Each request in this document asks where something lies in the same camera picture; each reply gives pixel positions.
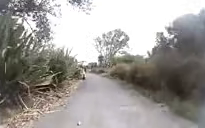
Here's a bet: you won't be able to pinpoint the tall bare-branched tree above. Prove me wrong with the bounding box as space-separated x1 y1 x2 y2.
93 28 131 68

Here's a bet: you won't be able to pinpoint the green bush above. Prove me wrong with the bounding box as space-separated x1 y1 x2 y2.
111 53 146 66

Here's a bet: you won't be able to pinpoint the grey dirt path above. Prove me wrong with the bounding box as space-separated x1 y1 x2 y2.
33 72 199 128

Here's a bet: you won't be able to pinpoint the row of brown bushes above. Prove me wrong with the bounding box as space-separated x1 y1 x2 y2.
104 6 205 104

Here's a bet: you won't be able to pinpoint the dry cane litter strip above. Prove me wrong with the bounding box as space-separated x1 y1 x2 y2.
0 78 83 128

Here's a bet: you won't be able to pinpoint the overhanging leafy tree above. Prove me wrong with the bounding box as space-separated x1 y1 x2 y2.
0 0 94 44

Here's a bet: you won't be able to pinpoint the tall green cane plants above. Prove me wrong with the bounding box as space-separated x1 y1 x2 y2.
0 13 88 108

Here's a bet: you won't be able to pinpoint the grass verge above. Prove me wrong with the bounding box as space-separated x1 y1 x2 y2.
99 71 204 124

